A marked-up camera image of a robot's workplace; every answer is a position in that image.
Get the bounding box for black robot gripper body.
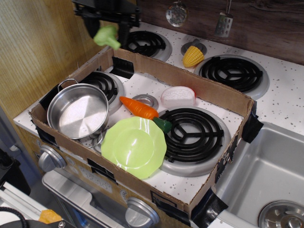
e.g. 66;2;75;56
72;0;141;27

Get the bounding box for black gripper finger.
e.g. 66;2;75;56
118;20;132;48
83;18;100;38

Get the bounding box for green toy broccoli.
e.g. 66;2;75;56
93;25;121;50

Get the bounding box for small steel pot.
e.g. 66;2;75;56
47;78;109;148

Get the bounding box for back left black burner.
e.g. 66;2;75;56
122;31;172;62

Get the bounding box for black burner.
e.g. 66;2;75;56
194;55;270;100
160;106;231;177
80;71;125;115
122;31;172;62

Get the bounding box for hanging steel strainer ladle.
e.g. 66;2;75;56
166;0;189;28

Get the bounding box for front left black burner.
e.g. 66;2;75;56
80;71;125;115

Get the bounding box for grey stovetop knob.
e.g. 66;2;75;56
180;39;207;55

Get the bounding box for yellow toy corn cob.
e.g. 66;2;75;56
182;46;205;67

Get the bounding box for orange toy carrot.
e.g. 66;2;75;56
119;96;172;134

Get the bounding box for white toy cheese wedge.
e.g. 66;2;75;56
161;86;196;108

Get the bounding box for hanging steel spatula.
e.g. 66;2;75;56
214;0;233;38

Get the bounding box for light green plastic plate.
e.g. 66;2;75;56
101;116;167;180

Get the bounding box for back right black burner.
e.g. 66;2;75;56
194;55;270;100

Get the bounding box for brown cardboard fence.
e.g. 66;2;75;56
30;49;263;228

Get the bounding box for front right black burner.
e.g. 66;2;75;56
160;106;231;177

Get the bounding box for left silver stove knob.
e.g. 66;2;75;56
38;145;67;172

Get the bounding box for silver stove knob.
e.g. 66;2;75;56
125;197;160;228
38;145;67;172

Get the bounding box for right silver stove knob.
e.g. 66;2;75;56
125;197;160;228

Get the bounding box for orange object at bottom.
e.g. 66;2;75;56
38;209;62;224

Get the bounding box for grey metal sink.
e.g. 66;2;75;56
213;123;304;228

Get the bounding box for steel sink drain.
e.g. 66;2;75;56
257;200;304;228

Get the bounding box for silver stovetop ring inside fence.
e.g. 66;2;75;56
132;94;159;111

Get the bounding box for silver oven door handle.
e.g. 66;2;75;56
42;171;128;228

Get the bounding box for black cable at bottom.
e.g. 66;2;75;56
0;206;27;228

